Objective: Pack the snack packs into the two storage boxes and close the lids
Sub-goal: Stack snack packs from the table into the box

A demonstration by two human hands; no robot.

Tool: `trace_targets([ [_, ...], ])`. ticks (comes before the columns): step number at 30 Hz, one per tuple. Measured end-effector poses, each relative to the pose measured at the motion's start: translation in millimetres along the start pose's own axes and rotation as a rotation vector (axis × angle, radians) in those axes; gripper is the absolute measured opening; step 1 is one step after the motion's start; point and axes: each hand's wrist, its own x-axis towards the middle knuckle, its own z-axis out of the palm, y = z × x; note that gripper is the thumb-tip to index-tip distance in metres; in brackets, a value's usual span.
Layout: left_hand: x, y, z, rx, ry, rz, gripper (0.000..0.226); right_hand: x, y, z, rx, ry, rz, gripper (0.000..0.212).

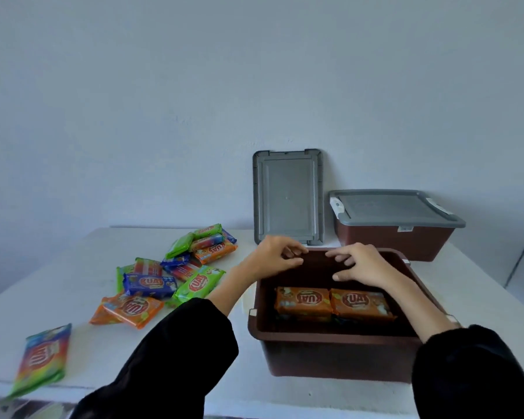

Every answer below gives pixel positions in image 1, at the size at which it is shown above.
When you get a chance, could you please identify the person's left forearm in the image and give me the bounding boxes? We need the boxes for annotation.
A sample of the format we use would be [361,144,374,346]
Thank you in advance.
[69,261,263,419]

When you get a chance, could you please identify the pile of colourful snack packets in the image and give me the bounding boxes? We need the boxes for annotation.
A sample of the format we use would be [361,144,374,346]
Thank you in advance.
[88,223,239,330]

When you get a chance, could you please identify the loose grey plastic lid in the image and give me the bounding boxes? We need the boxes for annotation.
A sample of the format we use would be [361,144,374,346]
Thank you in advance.
[252,148,325,246]

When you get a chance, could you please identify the closed brown plastic box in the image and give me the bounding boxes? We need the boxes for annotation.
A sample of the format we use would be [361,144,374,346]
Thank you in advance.
[333,218,457,262]

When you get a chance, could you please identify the open brown plastic box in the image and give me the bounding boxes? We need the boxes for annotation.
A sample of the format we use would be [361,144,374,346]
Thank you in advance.
[247,247,460,384]

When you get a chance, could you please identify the person's right forearm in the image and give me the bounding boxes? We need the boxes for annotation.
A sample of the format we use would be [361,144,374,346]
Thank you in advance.
[386,272,524,419]

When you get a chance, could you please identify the person's right hand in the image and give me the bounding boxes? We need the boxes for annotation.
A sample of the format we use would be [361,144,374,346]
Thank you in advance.
[325,242,401,290]

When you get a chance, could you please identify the person's left hand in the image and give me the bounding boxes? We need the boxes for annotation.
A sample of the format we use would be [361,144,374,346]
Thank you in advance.
[249,235,309,281]

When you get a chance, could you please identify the orange snack packet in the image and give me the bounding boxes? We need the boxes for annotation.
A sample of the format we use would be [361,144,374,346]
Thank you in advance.
[274,286,334,322]
[330,288,397,323]

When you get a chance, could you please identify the grey lid with white clips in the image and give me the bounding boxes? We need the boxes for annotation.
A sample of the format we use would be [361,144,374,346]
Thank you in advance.
[329,189,467,229]

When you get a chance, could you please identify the rainbow snack packet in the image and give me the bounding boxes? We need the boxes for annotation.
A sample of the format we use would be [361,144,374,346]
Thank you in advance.
[6,323,73,400]

